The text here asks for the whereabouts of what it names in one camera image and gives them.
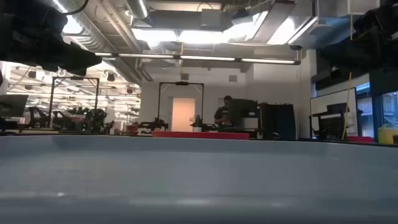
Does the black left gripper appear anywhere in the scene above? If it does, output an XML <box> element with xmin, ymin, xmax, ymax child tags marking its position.
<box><xmin>0</xmin><ymin>29</ymin><xmax>103</xmax><ymax>77</ymax></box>

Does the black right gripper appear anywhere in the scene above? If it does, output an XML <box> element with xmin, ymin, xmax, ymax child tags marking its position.
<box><xmin>318</xmin><ymin>29</ymin><xmax>398</xmax><ymax>74</ymax></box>

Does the small red tray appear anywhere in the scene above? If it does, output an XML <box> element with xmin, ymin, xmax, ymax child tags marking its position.
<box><xmin>347</xmin><ymin>135</ymin><xmax>374</xmax><ymax>144</ymax></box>

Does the black cart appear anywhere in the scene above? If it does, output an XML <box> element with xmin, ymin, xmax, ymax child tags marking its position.
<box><xmin>308</xmin><ymin>102</ymin><xmax>350</xmax><ymax>141</ymax></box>

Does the black monitor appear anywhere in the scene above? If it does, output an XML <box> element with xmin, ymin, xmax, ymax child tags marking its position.
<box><xmin>0</xmin><ymin>94</ymin><xmax>29</xmax><ymax>119</ymax></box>
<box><xmin>228</xmin><ymin>98</ymin><xmax>259</xmax><ymax>119</ymax></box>

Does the black cabinet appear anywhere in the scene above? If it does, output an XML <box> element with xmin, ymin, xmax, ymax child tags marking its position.
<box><xmin>260</xmin><ymin>102</ymin><xmax>297</xmax><ymax>141</ymax></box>

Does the yellow bin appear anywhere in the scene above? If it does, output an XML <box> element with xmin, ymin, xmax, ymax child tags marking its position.
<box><xmin>377</xmin><ymin>124</ymin><xmax>398</xmax><ymax>146</ymax></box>

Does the orange lit door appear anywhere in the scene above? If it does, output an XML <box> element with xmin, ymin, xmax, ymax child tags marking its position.
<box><xmin>171</xmin><ymin>97</ymin><xmax>197</xmax><ymax>133</ymax></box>

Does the long ceiling light bar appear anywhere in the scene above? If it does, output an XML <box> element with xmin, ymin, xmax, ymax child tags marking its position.
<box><xmin>94</xmin><ymin>52</ymin><xmax>302</xmax><ymax>66</ymax></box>

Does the person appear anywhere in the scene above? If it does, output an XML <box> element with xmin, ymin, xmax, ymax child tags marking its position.
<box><xmin>213</xmin><ymin>95</ymin><xmax>234</xmax><ymax>127</ymax></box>

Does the black rig frame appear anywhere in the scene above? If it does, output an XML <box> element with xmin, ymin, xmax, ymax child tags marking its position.
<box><xmin>157</xmin><ymin>81</ymin><xmax>205</xmax><ymax>129</ymax></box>
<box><xmin>49</xmin><ymin>76</ymin><xmax>101</xmax><ymax>130</ymax></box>

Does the silver ventilation duct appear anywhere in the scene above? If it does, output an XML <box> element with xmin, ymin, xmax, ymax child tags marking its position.
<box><xmin>125</xmin><ymin>0</ymin><xmax>150</xmax><ymax>20</ymax></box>

